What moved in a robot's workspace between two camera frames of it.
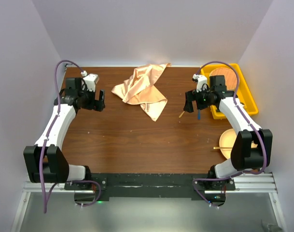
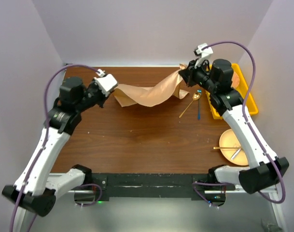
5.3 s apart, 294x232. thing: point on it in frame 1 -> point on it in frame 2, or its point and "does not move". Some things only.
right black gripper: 188,106 -> 189,73
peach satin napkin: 138,88 -> 166,92
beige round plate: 227,140 does not move
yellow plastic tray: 243,94 does not move
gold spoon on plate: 217,147 does not move
